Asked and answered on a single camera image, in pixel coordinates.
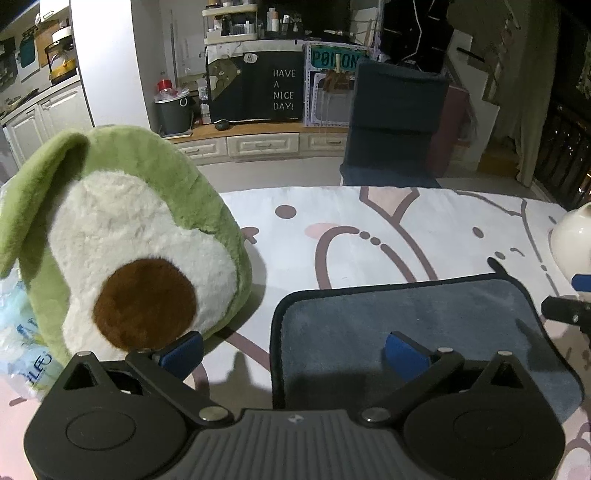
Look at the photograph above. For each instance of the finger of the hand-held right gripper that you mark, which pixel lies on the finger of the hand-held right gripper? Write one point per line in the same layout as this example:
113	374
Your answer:
566	310
581	281

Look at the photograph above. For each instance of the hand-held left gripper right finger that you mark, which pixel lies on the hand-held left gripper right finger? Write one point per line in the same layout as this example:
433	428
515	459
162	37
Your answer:
406	353

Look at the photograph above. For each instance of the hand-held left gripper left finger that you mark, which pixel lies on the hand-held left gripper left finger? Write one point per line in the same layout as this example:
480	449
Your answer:
182	354

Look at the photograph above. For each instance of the grey towel with dark trim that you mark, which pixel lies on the grey towel with dark trim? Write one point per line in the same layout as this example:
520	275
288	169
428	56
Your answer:
415	314

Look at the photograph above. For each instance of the white round teapot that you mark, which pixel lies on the white round teapot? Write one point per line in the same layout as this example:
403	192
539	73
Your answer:
570	240

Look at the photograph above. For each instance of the green avocado plush toy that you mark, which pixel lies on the green avocado plush toy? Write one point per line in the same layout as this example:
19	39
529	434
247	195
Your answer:
138	240

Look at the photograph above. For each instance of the white printed blanket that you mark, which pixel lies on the white printed blanket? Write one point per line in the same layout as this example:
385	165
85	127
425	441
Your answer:
415	230

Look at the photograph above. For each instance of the clear plastic bag blue print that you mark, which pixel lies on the clear plastic bag blue print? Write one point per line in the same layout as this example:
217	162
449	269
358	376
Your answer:
21	332

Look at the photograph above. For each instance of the pink box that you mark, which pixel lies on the pink box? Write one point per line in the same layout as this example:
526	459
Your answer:
450	129

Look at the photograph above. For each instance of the beige curtain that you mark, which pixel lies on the beige curtain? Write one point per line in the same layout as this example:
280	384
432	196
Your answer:
521	83

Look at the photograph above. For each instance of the low white drawer cabinet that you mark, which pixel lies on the low white drawer cabinet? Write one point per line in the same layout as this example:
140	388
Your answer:
263	143

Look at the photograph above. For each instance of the small dark avocado figure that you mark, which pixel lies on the small dark avocado figure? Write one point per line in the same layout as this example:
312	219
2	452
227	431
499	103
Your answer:
222	124

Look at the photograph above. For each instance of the dark blue chair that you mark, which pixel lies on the dark blue chair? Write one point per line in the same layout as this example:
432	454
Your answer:
392	120

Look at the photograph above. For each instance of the dark green bucket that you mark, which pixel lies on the dark green bucket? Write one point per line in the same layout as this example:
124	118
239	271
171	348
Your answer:
174	115

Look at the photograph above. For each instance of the white framed board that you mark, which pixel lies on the white framed board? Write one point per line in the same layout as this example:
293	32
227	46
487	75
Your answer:
330	99

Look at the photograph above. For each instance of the red lidded container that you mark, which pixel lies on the red lidded container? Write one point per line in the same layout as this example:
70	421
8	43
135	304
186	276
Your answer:
165	86

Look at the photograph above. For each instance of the white kitchen cabinet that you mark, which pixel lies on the white kitchen cabinet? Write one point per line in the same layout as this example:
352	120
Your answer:
44	120

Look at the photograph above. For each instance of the black cloth with white lettering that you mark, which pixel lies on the black cloth with white lettering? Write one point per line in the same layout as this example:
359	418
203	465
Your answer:
272	87

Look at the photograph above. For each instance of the black hanging garment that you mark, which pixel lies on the black hanging garment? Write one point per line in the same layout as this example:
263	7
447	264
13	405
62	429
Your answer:
418	32

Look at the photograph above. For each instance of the green sign board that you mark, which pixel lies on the green sign board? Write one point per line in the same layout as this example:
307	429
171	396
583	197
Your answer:
339	57

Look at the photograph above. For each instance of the shelf rack with bottles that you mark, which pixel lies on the shelf rack with bottles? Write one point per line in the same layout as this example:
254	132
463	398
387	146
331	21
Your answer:
231	21

